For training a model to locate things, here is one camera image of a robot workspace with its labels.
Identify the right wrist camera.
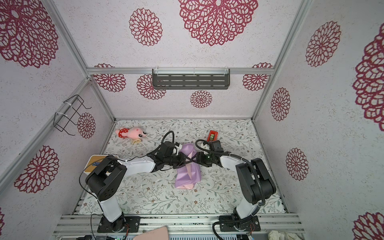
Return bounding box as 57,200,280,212
208,140,224,153

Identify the pink cloth at bottom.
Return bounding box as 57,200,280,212
133,226,170,240

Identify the white wooden tissue box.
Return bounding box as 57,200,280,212
84,155,107,175

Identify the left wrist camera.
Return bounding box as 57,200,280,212
161,141,182,154

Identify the black wire wall rack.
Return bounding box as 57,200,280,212
53,95,91,136

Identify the grey wall shelf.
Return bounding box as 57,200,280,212
152,68,231,90

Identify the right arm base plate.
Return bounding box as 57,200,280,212
219,216,261,232

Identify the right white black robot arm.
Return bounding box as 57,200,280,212
193,140,277,220

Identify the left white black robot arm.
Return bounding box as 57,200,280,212
85,131,196,225

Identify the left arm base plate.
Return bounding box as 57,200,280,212
97,215,141,233

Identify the pink plush toy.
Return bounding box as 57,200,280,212
115,127,147,140

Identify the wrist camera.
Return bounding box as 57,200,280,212
161,141,182,154
208,140,224,153

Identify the pink wrapping paper sheet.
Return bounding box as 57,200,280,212
175,144,202,190

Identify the red tape dispenser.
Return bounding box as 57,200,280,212
207,130,218,142

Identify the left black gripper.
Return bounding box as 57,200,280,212
164,151,193,169

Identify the white cloth bottom right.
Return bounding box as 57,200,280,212
268,230,303,240

